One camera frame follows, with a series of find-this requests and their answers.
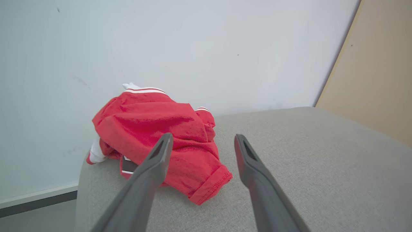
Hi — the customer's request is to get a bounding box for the beige wooden panel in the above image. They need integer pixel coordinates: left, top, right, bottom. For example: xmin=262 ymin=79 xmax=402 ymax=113
xmin=315 ymin=0 xmax=412 ymax=149

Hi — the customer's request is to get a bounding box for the white baseboard trim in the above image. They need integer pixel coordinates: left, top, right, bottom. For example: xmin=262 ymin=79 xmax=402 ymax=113
xmin=0 ymin=183 xmax=79 ymax=209

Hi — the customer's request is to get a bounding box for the grey fabric sofa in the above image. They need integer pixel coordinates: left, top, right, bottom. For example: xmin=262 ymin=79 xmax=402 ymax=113
xmin=74 ymin=106 xmax=412 ymax=232

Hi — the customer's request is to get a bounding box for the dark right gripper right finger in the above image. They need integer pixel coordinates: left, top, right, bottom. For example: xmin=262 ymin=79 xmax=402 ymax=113
xmin=234 ymin=134 xmax=311 ymax=232

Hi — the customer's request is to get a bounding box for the red garment with white stripes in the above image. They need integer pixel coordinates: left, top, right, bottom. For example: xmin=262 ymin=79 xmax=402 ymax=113
xmin=86 ymin=82 xmax=233 ymax=206

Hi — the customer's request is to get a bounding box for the black floor edge strip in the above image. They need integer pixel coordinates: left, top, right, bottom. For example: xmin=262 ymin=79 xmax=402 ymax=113
xmin=0 ymin=191 xmax=78 ymax=218

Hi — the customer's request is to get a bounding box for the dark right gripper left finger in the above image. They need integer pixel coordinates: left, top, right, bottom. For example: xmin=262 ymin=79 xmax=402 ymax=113
xmin=90 ymin=133 xmax=173 ymax=232

